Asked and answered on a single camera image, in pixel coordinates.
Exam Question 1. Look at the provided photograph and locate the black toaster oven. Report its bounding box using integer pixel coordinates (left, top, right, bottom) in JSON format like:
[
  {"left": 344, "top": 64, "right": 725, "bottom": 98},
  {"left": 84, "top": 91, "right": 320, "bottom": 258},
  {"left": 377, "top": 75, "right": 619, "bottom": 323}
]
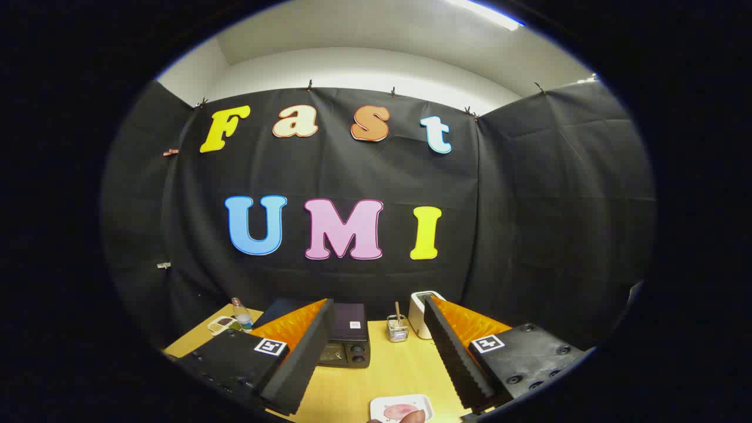
[{"left": 253, "top": 298, "right": 371, "bottom": 369}]

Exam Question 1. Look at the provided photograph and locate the clear plastic water bottle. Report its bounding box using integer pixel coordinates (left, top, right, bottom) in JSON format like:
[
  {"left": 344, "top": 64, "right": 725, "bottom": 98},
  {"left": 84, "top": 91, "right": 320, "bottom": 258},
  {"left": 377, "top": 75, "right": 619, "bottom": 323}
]
[{"left": 231, "top": 297, "right": 254, "bottom": 334}]

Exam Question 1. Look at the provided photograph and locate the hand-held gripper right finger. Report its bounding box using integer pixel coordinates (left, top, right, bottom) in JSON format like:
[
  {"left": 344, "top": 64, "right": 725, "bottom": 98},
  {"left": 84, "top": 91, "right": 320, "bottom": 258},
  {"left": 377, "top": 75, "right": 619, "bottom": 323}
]
[{"left": 423, "top": 296, "right": 588, "bottom": 415}]

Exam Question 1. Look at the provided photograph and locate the pink meat slice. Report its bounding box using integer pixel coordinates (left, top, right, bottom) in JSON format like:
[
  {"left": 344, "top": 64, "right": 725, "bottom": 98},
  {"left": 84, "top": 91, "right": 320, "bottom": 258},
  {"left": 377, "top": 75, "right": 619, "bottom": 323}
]
[{"left": 382, "top": 404, "right": 419, "bottom": 422}]

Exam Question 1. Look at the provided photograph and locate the white square plate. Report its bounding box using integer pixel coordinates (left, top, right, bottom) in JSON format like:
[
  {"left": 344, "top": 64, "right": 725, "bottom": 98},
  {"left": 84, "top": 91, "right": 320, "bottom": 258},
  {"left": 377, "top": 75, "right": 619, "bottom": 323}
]
[{"left": 370, "top": 395, "right": 434, "bottom": 423}]

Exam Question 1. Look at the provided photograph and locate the white bread toaster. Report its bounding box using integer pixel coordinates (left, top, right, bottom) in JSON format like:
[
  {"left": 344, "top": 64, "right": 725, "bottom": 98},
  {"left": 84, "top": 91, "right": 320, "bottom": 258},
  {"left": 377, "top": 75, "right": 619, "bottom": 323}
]
[{"left": 408, "top": 290, "right": 446, "bottom": 340}]

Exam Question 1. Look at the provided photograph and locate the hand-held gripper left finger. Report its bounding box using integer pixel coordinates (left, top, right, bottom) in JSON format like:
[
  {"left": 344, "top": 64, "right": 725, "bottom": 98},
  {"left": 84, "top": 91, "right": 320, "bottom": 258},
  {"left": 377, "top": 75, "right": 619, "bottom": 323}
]
[{"left": 176, "top": 298, "right": 335, "bottom": 416}]

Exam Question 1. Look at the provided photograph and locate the glass toaster oven door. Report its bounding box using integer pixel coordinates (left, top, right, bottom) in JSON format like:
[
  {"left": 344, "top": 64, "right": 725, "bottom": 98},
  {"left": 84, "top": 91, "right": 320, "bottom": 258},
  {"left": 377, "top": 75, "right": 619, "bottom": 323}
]
[{"left": 316, "top": 342, "right": 351, "bottom": 367}]

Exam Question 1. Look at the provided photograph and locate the divided dish of beans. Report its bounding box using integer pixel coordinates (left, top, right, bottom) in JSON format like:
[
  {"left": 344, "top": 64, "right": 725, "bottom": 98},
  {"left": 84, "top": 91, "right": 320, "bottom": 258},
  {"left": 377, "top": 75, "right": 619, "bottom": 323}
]
[{"left": 207, "top": 315, "right": 243, "bottom": 336}]

